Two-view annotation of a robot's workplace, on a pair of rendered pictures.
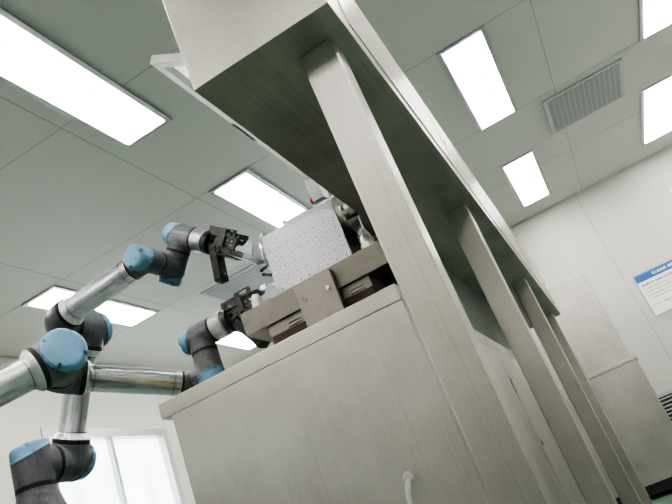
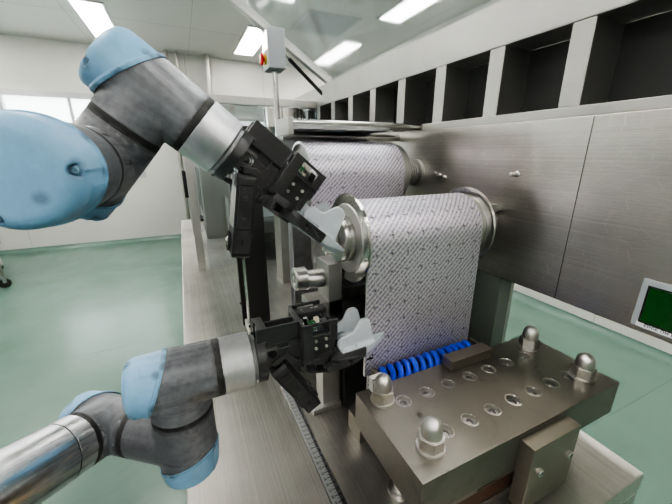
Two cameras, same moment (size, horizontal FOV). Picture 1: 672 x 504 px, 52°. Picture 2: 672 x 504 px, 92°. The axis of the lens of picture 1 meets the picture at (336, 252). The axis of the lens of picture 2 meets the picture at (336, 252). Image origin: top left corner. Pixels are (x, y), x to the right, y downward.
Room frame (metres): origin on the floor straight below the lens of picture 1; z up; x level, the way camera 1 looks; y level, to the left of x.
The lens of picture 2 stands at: (1.46, 0.53, 1.39)
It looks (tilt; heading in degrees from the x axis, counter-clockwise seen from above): 17 degrees down; 319
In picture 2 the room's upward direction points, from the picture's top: straight up
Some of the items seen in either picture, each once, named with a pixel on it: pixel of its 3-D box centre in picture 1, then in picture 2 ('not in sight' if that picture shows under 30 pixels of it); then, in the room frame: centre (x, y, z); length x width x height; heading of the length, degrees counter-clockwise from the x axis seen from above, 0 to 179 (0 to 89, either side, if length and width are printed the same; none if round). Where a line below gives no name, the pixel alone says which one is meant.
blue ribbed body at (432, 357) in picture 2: not in sight; (429, 361); (1.72, 0.08, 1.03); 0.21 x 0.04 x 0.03; 73
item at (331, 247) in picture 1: (315, 273); (422, 313); (1.74, 0.07, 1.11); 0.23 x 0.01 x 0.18; 73
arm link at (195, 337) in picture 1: (200, 337); (176, 378); (1.86, 0.45, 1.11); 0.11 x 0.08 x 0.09; 73
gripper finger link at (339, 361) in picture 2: not in sight; (337, 355); (1.77, 0.25, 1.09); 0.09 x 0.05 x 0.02; 72
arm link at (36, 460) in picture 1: (33, 464); not in sight; (2.00, 1.08, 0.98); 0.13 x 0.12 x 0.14; 160
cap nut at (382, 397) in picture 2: not in sight; (383, 387); (1.71, 0.21, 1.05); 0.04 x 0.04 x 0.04
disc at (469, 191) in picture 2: (348, 213); (463, 224); (1.76, -0.07, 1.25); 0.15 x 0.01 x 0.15; 163
